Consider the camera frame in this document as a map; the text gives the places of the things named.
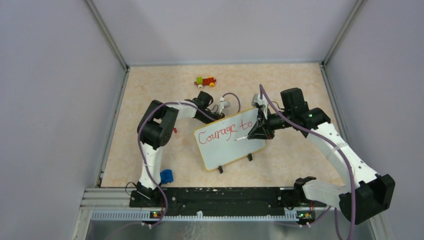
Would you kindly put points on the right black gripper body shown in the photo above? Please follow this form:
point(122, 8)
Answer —
point(270, 124)

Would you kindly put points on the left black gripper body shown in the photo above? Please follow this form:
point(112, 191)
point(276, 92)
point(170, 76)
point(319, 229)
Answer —
point(215, 116)

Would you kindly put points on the red white marker pen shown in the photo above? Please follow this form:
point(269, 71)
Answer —
point(241, 138)

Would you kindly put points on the white whiteboard yellow edge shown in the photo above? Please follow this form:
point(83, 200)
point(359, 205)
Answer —
point(216, 141)

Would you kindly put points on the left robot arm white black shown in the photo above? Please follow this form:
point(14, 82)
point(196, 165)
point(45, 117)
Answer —
point(155, 130)

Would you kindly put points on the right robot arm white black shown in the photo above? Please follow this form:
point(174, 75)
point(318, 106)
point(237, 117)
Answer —
point(366, 193)

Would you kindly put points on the red green brick toy car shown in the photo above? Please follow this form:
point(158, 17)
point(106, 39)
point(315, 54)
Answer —
point(200, 82)

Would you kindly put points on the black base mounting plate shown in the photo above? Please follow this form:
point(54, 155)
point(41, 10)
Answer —
point(224, 201)

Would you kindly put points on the blue toy car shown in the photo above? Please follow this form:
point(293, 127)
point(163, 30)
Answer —
point(166, 176)

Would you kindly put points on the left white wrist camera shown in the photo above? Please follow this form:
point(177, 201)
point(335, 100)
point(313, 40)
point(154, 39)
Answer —
point(222, 105)

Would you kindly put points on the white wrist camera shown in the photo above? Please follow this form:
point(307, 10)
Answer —
point(261, 104)
point(222, 105)

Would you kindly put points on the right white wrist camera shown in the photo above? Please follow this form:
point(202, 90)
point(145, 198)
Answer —
point(261, 104)

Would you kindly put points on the aluminium frame rail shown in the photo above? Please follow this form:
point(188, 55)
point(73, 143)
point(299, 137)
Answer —
point(105, 214)

